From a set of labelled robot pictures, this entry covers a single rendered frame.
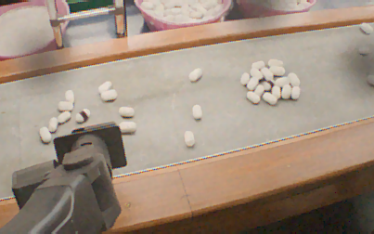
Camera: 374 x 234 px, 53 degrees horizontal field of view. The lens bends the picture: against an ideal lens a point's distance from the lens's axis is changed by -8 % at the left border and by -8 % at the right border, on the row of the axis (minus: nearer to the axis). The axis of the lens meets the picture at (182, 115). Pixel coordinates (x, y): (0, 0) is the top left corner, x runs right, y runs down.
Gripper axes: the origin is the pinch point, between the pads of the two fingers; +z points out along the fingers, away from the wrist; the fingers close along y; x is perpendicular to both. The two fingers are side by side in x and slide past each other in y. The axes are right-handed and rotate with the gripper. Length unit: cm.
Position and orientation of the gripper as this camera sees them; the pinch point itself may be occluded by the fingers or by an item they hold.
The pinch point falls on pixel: (90, 136)
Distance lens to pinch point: 69.2
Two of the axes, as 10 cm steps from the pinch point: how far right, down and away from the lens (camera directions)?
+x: 1.5, 9.6, 2.4
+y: -9.7, 1.9, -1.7
